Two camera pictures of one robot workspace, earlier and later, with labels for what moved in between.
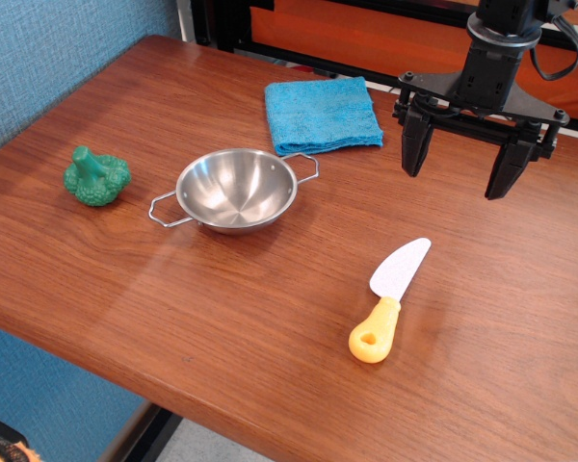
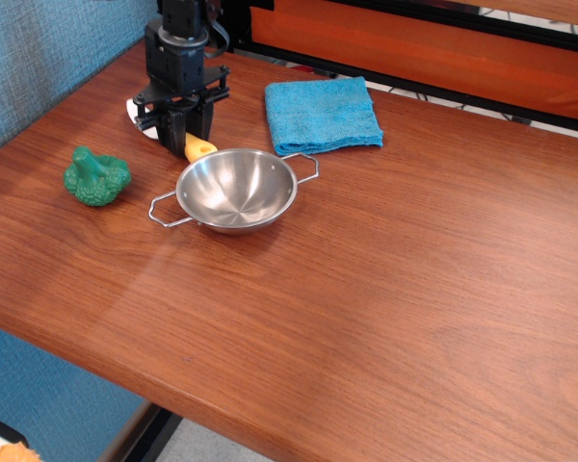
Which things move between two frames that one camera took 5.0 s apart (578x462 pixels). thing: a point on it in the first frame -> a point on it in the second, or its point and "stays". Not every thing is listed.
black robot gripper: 485,98 -> 176,79
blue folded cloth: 307,115 stays
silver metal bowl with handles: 237,191 stays
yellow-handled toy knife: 372,341 -> 195,148
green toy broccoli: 96,180 stays
